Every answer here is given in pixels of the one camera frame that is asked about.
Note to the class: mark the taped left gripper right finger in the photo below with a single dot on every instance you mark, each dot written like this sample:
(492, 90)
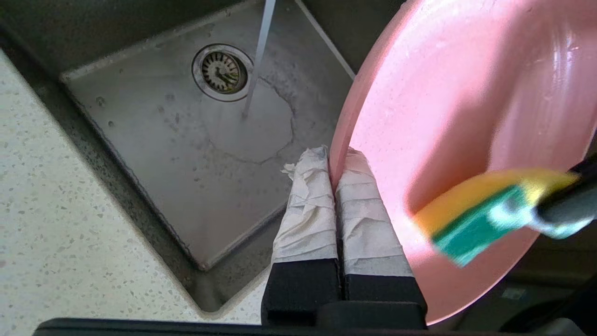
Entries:
(368, 233)

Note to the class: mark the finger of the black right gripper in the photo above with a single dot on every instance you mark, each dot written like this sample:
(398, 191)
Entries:
(587, 169)
(573, 203)

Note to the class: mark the round metal drain strainer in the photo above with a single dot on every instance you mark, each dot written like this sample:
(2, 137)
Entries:
(223, 72)

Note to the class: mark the stainless steel sink basin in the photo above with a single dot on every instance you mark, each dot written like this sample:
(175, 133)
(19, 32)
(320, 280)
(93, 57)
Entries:
(186, 163)

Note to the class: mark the pink plastic plate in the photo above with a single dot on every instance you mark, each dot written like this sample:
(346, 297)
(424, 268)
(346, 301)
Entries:
(466, 93)

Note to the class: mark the yellow green sponge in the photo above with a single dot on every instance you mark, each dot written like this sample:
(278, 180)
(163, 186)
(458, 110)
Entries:
(471, 219)

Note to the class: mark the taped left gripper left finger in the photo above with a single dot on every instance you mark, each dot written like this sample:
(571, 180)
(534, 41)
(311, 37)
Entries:
(305, 233)

